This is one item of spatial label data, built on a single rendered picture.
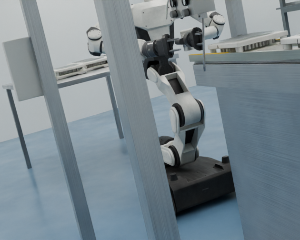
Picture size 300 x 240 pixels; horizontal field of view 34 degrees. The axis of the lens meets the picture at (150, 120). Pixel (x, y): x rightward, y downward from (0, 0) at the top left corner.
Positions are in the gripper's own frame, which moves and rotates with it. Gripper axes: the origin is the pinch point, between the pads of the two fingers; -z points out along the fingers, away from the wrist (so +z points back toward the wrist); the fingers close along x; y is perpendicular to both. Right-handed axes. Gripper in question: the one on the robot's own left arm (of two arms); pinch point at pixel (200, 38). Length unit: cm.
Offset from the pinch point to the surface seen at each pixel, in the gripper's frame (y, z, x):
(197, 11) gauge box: 15, -49, -14
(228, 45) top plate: 10, -63, 2
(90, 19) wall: 1, 470, -36
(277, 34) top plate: -10, -66, 1
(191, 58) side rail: 16.6, -31.9, 6.0
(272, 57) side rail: 7, -93, 6
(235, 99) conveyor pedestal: 9, -56, 25
